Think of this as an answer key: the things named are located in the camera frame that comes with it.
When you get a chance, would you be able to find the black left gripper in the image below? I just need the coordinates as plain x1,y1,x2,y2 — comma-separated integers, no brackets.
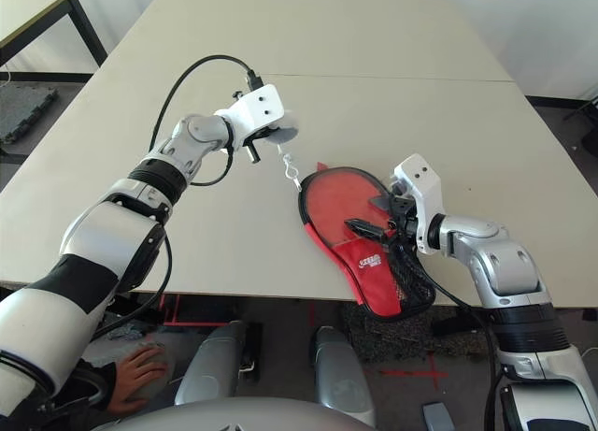
242,126,281,165

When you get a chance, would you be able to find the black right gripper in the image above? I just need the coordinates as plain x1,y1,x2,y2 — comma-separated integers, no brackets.
344,193,420,254

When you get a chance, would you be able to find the white fluffy pompom keychain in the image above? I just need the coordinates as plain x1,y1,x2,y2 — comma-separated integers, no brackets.
265,112,305,192

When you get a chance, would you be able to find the black and red paddle case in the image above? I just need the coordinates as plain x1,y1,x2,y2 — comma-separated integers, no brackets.
296,162,438,320

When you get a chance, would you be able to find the person dark sleeve forearm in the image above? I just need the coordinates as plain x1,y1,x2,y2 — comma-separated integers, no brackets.
69,360,118,411

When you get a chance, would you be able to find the person bare hand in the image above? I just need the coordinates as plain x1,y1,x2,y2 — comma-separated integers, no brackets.
109,345,168,416

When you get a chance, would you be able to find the silver robot right leg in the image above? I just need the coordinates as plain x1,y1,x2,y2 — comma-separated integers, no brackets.
311,325,377,427

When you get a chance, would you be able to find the silver robot leg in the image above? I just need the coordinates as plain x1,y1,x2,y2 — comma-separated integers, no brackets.
311,325,377,427
175,321,249,407

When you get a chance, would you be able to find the grey floor pedal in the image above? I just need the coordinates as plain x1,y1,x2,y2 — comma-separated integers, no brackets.
422,402,454,431

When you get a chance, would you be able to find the silver robot left leg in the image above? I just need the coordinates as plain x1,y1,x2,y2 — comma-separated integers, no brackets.
175,321,249,407

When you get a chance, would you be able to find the person grey trouser leg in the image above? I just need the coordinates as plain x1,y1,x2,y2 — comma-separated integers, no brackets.
83,330,181,404

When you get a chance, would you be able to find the black tripod stand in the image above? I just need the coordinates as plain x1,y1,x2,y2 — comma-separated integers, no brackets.
562,92,598,156

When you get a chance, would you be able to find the black foam floor mat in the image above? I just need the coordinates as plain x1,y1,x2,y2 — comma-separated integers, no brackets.
0,84,60,145

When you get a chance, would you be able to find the grey robot torso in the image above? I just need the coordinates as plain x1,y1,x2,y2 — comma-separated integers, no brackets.
100,395,375,431

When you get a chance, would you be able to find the black-framed side table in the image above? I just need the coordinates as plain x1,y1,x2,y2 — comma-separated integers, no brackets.
0,0,108,84

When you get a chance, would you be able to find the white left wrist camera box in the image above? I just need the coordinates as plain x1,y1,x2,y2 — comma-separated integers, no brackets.
214,85,286,151

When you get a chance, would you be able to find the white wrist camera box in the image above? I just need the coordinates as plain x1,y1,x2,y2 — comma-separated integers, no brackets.
391,153,443,255
214,85,286,151

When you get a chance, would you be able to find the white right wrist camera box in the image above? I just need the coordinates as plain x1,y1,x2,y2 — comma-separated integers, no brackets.
391,153,443,255

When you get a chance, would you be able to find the black left wrist camera cable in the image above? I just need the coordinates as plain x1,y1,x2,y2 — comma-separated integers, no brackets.
93,54,263,338

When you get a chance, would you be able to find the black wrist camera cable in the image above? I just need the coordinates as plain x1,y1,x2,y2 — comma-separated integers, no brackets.
93,54,263,338
415,257,508,431

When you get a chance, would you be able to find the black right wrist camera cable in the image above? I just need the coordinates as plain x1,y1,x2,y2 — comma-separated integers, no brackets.
415,257,508,431

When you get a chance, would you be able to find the black stand post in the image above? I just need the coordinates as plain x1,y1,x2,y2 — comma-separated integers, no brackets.
240,323,263,383

